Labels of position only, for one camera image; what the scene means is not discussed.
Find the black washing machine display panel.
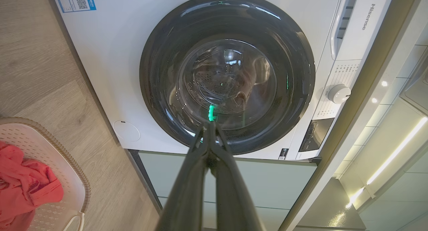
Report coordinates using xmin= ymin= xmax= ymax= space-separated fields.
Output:
xmin=299 ymin=117 xmax=335 ymax=153

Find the white detergent drawer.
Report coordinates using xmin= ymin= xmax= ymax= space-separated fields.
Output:
xmin=330 ymin=0 xmax=360 ymax=61

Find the dark round washing machine door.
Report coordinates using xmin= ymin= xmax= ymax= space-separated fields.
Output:
xmin=139 ymin=0 xmax=316 ymax=155

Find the round white filter cover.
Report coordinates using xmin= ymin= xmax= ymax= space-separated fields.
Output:
xmin=113 ymin=120 xmax=141 ymax=142

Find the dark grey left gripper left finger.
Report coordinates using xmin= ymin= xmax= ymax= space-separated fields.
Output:
xmin=155 ymin=122 xmax=211 ymax=231

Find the LED light strip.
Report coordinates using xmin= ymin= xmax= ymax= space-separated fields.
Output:
xmin=344 ymin=117 xmax=428 ymax=208

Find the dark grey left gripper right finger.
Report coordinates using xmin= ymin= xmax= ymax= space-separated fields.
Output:
xmin=211 ymin=122 xmax=266 ymax=231

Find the white perforated laundry basket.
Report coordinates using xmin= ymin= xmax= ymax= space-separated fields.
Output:
xmin=0 ymin=117 xmax=91 ymax=231

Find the wide pale green cabinet door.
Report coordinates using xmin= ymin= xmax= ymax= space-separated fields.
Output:
xmin=139 ymin=151 xmax=317 ymax=210

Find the red garment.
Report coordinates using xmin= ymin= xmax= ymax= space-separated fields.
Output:
xmin=0 ymin=141 xmax=64 ymax=231

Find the blue energy label sticker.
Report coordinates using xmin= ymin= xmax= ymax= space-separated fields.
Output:
xmin=53 ymin=0 xmax=97 ymax=13

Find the white washing machine dial knob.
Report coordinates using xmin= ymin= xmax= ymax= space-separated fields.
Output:
xmin=327 ymin=84 xmax=351 ymax=104

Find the white front-load washing machine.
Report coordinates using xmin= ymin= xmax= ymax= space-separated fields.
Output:
xmin=50 ymin=0 xmax=398 ymax=161

